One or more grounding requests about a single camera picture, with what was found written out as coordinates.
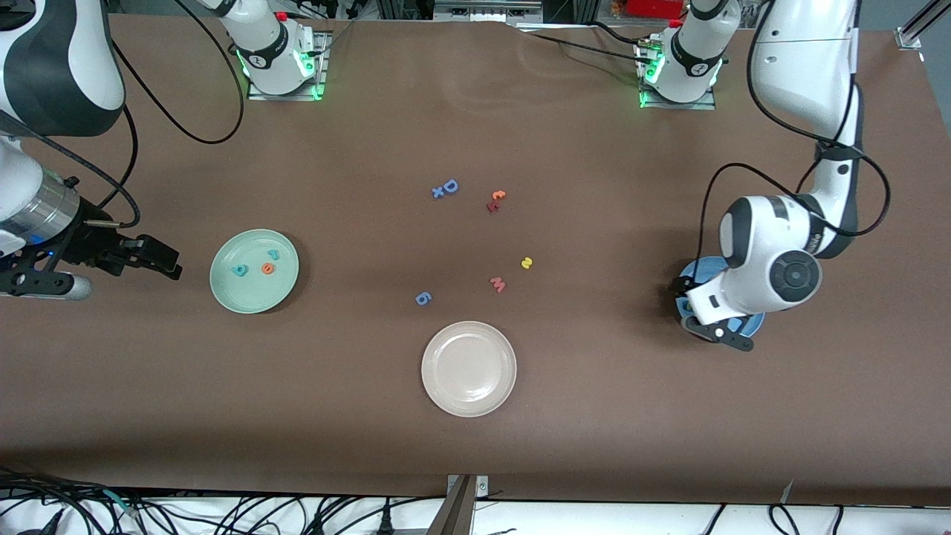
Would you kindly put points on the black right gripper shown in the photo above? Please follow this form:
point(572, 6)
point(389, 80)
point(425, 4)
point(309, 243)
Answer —
point(87, 243)

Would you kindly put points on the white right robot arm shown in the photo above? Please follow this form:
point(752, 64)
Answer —
point(267, 52)

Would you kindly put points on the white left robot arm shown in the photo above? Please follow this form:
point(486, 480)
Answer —
point(802, 59)

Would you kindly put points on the blue plate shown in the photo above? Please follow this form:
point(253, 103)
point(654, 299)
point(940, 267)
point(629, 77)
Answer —
point(709, 267)

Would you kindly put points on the mint green plate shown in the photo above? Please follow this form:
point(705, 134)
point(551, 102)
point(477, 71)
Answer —
point(252, 297)

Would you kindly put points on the brown table cover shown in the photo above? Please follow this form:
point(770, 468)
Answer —
point(594, 416)

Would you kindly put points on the pink foam letter M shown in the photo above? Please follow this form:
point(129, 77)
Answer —
point(497, 284)

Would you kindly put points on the beige plate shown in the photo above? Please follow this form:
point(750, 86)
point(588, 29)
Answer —
point(469, 369)

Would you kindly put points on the blue foam letter D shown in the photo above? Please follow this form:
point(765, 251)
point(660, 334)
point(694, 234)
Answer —
point(451, 186)

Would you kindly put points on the blue foam number six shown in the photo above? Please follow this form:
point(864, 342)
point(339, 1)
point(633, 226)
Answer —
point(423, 299)

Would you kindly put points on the red box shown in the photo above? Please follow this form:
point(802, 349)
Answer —
point(654, 7)

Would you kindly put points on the aluminium corner profile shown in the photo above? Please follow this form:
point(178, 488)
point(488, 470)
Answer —
point(910, 37)

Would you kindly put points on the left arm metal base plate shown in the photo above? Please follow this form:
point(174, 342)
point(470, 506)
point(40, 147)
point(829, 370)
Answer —
point(676, 105)

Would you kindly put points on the aluminium profile post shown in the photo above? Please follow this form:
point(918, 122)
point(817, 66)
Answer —
point(461, 513)

